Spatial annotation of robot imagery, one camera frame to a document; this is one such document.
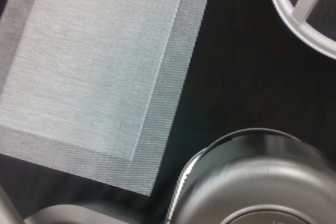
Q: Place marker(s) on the grey Keurig coffee machine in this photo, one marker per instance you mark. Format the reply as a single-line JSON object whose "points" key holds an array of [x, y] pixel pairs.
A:
{"points": [[256, 178]]}

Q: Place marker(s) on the white two-tier round shelf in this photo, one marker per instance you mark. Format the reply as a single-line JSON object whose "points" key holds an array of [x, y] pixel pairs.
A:
{"points": [[294, 14]]}

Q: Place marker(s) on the grey woven placemat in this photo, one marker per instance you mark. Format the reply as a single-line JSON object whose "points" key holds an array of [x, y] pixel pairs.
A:
{"points": [[93, 65]]}

